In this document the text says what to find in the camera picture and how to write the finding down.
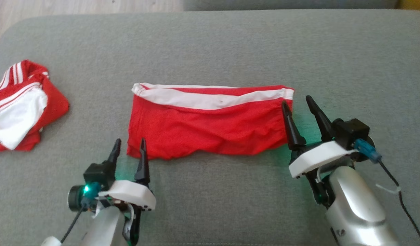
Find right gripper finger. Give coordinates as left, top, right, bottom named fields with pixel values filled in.
left=305, top=95, right=336, bottom=143
left=281, top=100, right=307, bottom=151

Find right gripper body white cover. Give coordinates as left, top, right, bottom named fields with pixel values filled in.
left=288, top=140, right=356, bottom=206

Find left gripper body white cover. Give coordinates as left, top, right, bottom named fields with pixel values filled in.
left=99, top=180, right=157, bottom=246

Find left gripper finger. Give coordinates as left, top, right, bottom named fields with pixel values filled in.
left=107, top=138, right=122, bottom=165
left=134, top=137, right=151, bottom=187

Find red shorts white waistband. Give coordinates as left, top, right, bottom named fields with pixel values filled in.
left=126, top=83, right=295, bottom=161

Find red jersey white sleeves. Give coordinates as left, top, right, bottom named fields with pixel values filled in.
left=0, top=60, right=70, bottom=152

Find large grey sofa seat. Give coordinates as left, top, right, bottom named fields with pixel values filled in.
left=0, top=9, right=420, bottom=246

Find grey sofa cushion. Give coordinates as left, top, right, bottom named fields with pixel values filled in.
left=183, top=0, right=401, bottom=11

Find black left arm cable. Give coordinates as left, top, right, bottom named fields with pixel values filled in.
left=61, top=202, right=88, bottom=244

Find white cable tie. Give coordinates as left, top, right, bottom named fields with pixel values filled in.
left=376, top=184, right=401, bottom=194

